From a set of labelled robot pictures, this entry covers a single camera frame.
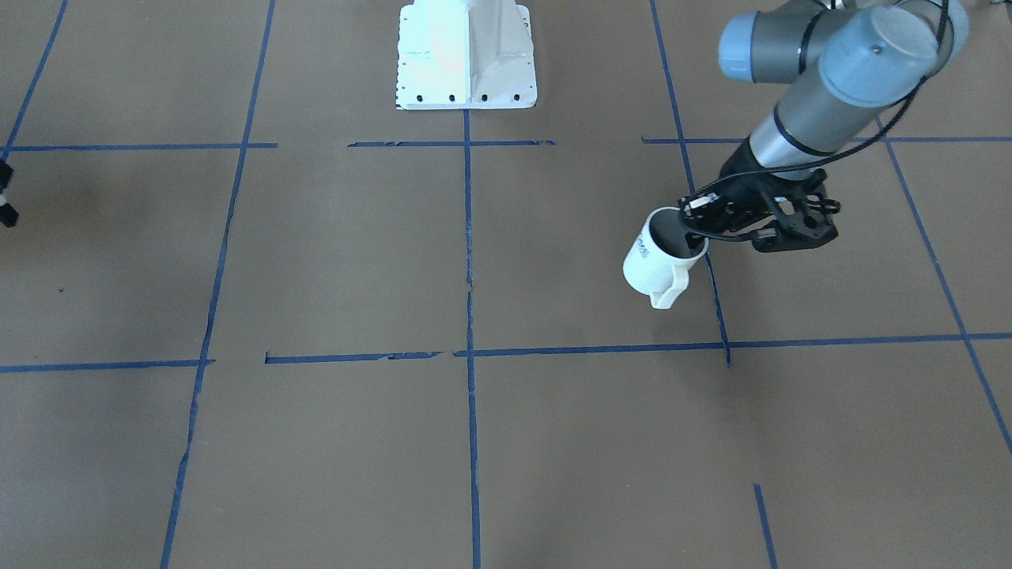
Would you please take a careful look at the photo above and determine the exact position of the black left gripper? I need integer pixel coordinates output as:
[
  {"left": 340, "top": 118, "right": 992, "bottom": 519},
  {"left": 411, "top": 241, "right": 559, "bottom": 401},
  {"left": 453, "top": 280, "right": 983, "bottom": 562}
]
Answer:
[{"left": 680, "top": 141, "right": 840, "bottom": 253}]

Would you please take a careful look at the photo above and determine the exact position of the white ribbed HOME mug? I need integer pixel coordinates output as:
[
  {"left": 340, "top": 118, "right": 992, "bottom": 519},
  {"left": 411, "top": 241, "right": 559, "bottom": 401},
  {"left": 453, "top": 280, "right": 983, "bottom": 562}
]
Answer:
[{"left": 622, "top": 208, "right": 709, "bottom": 310}]

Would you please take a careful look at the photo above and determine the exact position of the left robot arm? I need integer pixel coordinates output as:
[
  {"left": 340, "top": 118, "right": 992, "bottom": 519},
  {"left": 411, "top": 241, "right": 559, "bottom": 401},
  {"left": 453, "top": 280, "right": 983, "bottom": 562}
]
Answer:
[{"left": 671, "top": 1, "right": 971, "bottom": 253}]

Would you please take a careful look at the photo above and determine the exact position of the brown paper table cover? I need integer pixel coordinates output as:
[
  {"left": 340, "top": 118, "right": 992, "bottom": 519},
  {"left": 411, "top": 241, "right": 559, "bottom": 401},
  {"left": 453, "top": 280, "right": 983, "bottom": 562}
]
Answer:
[{"left": 2, "top": 1, "right": 1010, "bottom": 568}]

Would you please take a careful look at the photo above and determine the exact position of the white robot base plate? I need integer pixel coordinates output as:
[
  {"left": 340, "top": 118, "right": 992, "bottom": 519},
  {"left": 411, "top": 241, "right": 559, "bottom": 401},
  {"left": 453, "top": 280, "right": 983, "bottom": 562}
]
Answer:
[{"left": 395, "top": 1, "right": 538, "bottom": 111}]

